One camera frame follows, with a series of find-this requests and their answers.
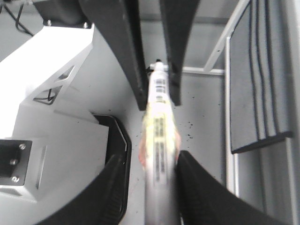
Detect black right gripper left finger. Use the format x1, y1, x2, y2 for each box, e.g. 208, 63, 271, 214
35, 153, 131, 225

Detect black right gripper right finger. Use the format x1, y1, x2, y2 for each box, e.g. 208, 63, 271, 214
176, 150, 281, 225

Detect white whiteboard marker pen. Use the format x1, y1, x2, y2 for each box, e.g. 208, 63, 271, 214
143, 60, 181, 225

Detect red magnet taped to marker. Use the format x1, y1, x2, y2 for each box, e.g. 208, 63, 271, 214
138, 112, 182, 169

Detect white robot base body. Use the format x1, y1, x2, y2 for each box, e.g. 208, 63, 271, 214
0, 27, 142, 225

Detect grey fabric pocket organizer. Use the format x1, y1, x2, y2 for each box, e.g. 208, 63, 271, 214
229, 0, 293, 153

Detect grey metal board stand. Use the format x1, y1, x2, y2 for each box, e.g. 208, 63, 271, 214
183, 0, 249, 197

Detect black bracket with screws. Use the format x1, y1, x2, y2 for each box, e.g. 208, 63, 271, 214
0, 139, 32, 186

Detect black cable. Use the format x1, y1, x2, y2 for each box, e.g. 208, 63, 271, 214
0, 2, 36, 37

